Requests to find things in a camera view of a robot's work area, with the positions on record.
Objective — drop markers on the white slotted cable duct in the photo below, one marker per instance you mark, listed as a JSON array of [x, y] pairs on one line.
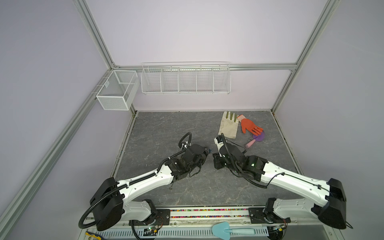
[[164, 233]]

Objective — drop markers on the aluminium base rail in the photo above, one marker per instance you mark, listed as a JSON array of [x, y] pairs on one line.
[[228, 214]]

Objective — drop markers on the white wire shelf basket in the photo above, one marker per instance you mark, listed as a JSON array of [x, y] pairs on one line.
[[186, 78]]

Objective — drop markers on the purple pink brush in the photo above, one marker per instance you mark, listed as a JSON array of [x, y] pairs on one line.
[[255, 139]]

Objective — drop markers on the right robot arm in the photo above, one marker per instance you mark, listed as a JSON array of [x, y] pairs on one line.
[[322, 200]]

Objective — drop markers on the beige fabric glove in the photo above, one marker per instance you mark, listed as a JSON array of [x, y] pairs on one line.
[[229, 125]]

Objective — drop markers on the white mesh box basket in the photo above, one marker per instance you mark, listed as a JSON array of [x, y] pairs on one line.
[[118, 91]]

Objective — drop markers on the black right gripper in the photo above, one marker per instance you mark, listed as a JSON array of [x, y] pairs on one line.
[[217, 158]]

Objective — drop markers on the aluminium frame profile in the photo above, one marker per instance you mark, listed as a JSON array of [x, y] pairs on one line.
[[24, 197]]

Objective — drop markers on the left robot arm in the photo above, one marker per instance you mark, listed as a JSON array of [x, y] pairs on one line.
[[115, 200]]

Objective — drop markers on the red rubber glove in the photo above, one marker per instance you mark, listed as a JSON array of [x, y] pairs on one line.
[[250, 126]]

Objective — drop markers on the teal garden trowel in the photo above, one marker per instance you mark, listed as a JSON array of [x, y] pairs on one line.
[[224, 232]]

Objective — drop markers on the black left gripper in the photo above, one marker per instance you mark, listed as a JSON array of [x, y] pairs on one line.
[[204, 154]]

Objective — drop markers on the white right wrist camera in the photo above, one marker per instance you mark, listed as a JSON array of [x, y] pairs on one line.
[[219, 142]]

